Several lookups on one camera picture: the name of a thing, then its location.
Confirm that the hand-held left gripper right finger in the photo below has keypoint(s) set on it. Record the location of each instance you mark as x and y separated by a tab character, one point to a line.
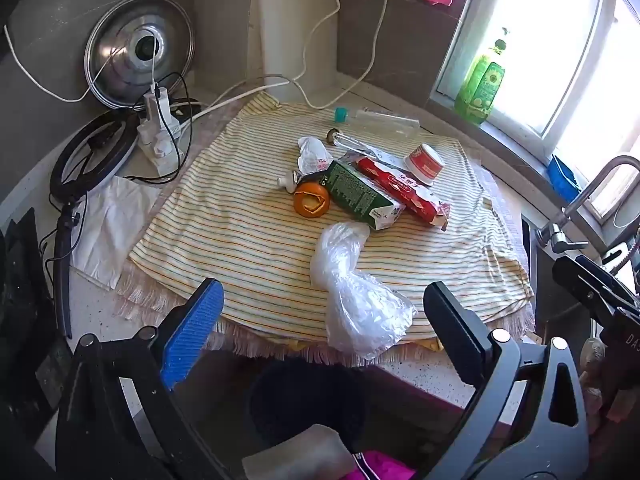
460	330

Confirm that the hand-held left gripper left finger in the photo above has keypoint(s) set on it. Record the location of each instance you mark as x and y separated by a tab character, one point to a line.
195	330

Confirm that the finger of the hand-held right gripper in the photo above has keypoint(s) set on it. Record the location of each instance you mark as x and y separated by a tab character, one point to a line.
580	275

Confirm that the clear plastic bag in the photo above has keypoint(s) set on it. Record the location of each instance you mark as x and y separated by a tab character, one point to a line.
360	310

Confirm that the dark trash bin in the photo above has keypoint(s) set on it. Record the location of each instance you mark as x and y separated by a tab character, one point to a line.
300	400

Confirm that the red toothpaste box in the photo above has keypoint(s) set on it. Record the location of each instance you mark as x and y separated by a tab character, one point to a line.
400	185

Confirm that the red and white paper cup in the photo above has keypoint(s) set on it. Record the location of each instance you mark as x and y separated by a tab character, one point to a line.
427	165

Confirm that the orange peel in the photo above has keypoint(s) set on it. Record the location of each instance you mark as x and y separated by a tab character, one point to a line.
305	200

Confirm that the green carton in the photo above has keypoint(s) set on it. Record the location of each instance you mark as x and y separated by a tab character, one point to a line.
355	190

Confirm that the person's right hand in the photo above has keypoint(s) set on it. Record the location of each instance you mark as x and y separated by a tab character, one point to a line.
595	380

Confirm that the yellow cloth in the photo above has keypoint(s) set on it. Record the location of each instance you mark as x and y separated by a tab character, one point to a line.
431	345

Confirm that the kitchen sink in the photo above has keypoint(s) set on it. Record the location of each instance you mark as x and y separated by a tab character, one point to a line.
542	280

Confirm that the pink fringed mat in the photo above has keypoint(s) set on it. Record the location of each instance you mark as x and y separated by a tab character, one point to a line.
147	304

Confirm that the steel faucet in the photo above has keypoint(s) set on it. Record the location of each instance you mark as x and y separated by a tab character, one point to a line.
590	190

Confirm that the blue plastic item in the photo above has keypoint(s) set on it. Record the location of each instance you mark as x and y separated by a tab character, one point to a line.
562	180

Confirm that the striped cloth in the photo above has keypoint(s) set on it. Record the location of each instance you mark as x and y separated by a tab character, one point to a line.
240	240

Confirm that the white tissue paper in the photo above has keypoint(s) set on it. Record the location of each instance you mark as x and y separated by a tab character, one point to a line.
110	225

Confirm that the pink jacket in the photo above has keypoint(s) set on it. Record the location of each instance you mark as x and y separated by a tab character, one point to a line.
385	467

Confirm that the white foam pad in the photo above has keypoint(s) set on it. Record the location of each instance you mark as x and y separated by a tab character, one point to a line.
295	455

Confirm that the toothpaste tube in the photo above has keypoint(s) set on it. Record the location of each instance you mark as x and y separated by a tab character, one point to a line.
290	179

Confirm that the white power strip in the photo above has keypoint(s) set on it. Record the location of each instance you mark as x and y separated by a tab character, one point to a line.
160	145

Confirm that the crumpled white wrapper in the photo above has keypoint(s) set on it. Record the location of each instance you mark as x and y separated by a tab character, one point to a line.
312	155

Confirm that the green detergent bottle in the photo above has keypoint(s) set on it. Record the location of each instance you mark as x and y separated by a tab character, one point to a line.
482	85

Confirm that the brown cork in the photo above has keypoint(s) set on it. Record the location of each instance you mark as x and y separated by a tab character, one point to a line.
331	135

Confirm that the clear tube with teal cap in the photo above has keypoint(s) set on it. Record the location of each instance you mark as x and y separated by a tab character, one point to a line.
341	114

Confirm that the steel pot lid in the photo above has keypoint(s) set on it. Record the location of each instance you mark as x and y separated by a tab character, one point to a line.
120	50

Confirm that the white cutting board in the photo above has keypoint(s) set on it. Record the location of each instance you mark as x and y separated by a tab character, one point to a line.
295	35

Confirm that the white window frame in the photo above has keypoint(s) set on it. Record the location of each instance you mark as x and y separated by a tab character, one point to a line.
530	135

